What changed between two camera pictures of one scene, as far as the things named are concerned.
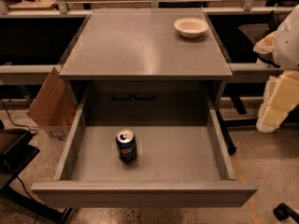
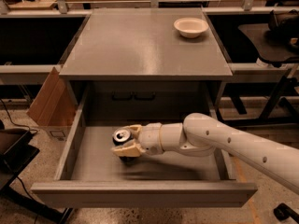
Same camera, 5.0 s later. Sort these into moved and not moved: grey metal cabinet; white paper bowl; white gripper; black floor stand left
Moved: white gripper
Not moved: grey metal cabinet; black floor stand left; white paper bowl
